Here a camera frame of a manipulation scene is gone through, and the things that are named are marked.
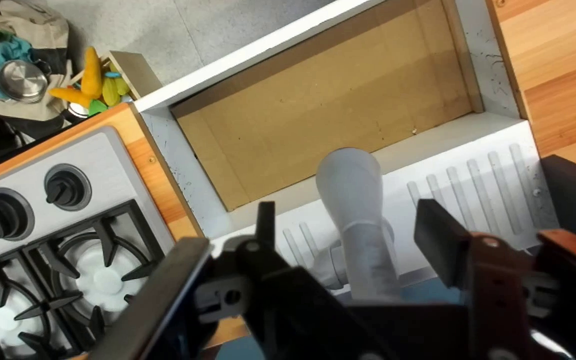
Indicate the wooden countertop around stove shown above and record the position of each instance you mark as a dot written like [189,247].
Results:
[159,176]

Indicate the black stove knob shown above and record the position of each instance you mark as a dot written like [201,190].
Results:
[2,214]
[66,187]

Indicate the white toy sink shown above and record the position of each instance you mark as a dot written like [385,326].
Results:
[189,171]

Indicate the yellow green toy vegetable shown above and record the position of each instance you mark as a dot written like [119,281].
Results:
[113,88]

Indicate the grey toy faucet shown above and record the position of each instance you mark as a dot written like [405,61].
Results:
[359,201]

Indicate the grey toy stove top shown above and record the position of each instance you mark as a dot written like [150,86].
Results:
[28,161]

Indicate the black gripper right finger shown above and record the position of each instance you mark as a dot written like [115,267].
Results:
[443,241]

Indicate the steel pot lid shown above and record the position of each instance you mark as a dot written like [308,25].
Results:
[21,81]

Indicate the teal cloth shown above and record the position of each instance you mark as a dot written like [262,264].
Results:
[8,52]

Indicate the orange toy carrot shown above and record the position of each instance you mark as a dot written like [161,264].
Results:
[68,95]

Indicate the wooden countertop beside sink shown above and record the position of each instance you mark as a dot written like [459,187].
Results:
[560,66]

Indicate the black burner grate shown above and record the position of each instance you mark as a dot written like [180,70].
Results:
[111,231]
[8,337]

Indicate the beige cloth bag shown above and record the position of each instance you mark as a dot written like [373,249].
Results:
[40,31]

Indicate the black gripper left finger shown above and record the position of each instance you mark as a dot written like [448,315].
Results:
[267,222]

